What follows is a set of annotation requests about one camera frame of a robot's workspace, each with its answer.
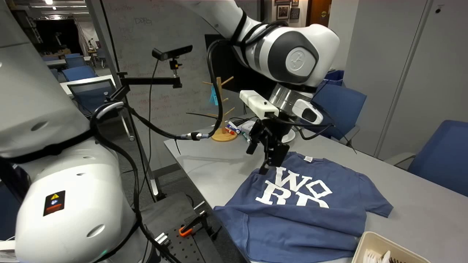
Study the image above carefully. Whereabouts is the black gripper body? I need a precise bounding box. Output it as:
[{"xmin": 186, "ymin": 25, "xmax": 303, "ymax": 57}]
[{"xmin": 254, "ymin": 116, "xmax": 295, "ymax": 148}]

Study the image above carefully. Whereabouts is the blue printed t-shirt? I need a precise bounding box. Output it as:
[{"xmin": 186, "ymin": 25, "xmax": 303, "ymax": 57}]
[{"xmin": 213, "ymin": 151, "xmax": 396, "ymax": 263}]

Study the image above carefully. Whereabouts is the wooden mug tree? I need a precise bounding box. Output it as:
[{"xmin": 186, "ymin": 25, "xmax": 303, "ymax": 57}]
[{"xmin": 203, "ymin": 75, "xmax": 242, "ymax": 144}]

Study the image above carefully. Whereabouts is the small blue hanging item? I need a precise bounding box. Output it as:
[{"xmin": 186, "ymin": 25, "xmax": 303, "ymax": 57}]
[{"xmin": 210, "ymin": 81, "xmax": 223, "ymax": 109}]

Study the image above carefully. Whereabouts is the black monitor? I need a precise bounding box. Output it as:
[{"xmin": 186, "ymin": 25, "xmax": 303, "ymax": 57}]
[{"xmin": 204, "ymin": 34, "xmax": 280, "ymax": 100}]

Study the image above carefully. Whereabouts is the black perforated breadboard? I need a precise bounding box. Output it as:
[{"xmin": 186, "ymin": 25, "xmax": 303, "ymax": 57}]
[{"xmin": 141, "ymin": 192, "xmax": 246, "ymax": 263}]

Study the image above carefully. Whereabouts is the beige rectangular tray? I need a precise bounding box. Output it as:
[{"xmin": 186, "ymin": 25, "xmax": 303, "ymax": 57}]
[{"xmin": 350, "ymin": 230, "xmax": 431, "ymax": 263}]

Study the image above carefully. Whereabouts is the brown wooden door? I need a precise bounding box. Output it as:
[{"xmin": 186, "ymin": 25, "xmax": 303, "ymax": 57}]
[{"xmin": 306, "ymin": 0, "xmax": 334, "ymax": 28}]

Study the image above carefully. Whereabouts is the small silver metal part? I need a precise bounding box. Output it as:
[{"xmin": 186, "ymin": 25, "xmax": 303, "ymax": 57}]
[{"xmin": 153, "ymin": 233, "xmax": 173, "ymax": 249}]

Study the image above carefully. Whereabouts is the white plastic cutlery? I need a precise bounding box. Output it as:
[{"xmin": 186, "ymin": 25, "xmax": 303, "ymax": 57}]
[{"xmin": 365, "ymin": 247, "xmax": 394, "ymax": 263}]

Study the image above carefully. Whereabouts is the white tall cabinet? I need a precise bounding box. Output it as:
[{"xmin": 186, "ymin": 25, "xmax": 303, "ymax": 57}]
[{"xmin": 324, "ymin": 0, "xmax": 468, "ymax": 170}]

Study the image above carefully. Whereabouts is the blue background office chair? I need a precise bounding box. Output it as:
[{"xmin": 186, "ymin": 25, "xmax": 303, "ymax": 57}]
[
  {"xmin": 68, "ymin": 79, "xmax": 119, "ymax": 119},
  {"xmin": 62, "ymin": 52, "xmax": 99, "ymax": 82}
]

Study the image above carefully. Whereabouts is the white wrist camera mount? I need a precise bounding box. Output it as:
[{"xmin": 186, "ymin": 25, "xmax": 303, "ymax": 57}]
[{"xmin": 239, "ymin": 90, "xmax": 283, "ymax": 120}]

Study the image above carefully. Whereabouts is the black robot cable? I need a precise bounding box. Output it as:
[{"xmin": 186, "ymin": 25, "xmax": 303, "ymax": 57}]
[{"xmin": 90, "ymin": 38, "xmax": 226, "ymax": 263}]

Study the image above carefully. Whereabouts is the orange handled black clamp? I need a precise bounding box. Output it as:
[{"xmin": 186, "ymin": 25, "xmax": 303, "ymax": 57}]
[{"xmin": 176, "ymin": 209, "xmax": 210, "ymax": 240}]

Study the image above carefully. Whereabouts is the black stereo camera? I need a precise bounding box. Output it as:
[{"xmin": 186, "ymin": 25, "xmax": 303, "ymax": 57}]
[{"xmin": 151, "ymin": 44, "xmax": 195, "ymax": 63}]

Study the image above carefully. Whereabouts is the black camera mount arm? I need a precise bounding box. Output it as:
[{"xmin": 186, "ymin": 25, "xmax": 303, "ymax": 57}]
[{"xmin": 105, "ymin": 57, "xmax": 185, "ymax": 107}]

